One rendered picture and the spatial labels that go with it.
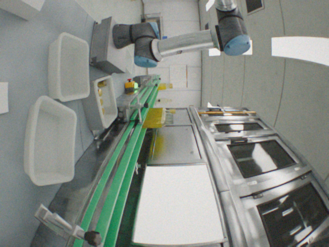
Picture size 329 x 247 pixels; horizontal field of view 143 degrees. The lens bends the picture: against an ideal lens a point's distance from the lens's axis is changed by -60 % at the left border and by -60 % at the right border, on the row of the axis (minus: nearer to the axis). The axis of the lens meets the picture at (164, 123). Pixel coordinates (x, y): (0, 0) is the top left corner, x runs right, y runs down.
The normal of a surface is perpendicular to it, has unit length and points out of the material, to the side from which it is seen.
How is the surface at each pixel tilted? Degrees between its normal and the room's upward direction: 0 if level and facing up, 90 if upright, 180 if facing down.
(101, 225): 90
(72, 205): 90
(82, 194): 90
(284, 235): 90
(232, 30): 115
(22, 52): 0
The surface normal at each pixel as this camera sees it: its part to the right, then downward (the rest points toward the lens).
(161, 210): -0.05, -0.89
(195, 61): -0.04, 0.45
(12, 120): 1.00, -0.04
